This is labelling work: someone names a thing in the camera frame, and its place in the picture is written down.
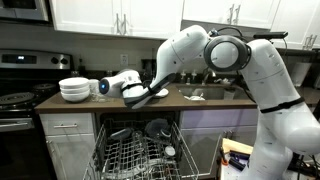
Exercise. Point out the white robot base table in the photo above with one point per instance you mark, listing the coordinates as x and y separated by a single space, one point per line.
234 156

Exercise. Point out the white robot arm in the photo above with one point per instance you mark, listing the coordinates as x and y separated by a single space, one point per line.
285 123

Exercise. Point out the open dishwasher door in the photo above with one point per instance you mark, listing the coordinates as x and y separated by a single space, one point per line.
203 148

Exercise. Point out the kitchen sink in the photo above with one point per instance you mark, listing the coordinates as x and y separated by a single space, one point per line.
217 92

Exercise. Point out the clear glass jar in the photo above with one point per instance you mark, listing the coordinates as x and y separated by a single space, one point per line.
96 96

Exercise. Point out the white mug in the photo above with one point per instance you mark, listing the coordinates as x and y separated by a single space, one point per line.
94 86

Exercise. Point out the white upper cabinets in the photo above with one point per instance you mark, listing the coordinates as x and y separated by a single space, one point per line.
161 19

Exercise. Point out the stack of white bowls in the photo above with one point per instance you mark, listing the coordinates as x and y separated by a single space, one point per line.
75 89

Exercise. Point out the white lower cabinet drawers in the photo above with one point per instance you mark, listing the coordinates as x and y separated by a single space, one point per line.
70 140

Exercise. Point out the stainless steel stove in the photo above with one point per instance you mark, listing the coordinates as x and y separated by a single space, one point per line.
27 78

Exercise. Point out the microwave oven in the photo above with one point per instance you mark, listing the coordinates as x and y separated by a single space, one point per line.
24 10

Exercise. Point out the wire dishwasher rack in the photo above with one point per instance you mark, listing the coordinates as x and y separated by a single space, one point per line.
130 154

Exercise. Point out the black camera on stand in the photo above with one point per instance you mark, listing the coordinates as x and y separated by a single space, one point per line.
271 35

